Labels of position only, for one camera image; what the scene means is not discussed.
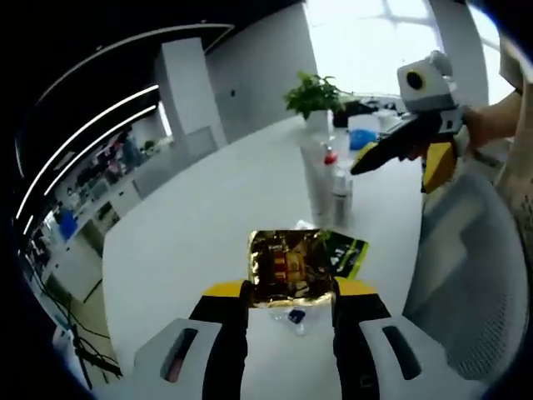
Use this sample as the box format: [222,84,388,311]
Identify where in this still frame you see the potted green plant white pot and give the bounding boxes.
[282,70,347,133]

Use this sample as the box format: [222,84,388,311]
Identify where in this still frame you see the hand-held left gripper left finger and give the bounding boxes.
[132,279,255,400]

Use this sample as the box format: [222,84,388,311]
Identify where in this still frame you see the large white skincare tube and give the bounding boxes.
[300,135,334,228]

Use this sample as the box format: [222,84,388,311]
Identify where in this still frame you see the blue crumpled object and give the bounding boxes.
[348,127,379,152]

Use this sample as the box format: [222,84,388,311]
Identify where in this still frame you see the red capped skincare bottle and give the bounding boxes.
[318,139,341,197]

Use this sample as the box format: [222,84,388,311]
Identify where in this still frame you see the white counter cabinet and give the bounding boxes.
[39,141,217,301]

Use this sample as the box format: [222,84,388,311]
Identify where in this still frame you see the gold foil skincare sachet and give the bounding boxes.
[247,227,337,309]

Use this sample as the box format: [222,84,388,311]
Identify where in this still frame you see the person's right hand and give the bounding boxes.
[461,106,507,151]

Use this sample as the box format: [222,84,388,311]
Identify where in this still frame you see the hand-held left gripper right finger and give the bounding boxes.
[331,277,453,400]

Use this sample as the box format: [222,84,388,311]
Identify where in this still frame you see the blue bin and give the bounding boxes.
[57,207,79,242]

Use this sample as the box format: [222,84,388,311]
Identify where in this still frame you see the black floor cables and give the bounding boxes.
[37,266,126,389]

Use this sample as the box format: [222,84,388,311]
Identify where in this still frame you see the white red label skincare bottle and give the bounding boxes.
[332,164,356,227]

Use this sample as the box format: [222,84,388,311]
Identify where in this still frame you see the clear skincare sachet dark print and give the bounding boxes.
[268,306,318,339]

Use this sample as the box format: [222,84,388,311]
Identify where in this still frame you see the black green skincare sachet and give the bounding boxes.
[322,230,371,281]

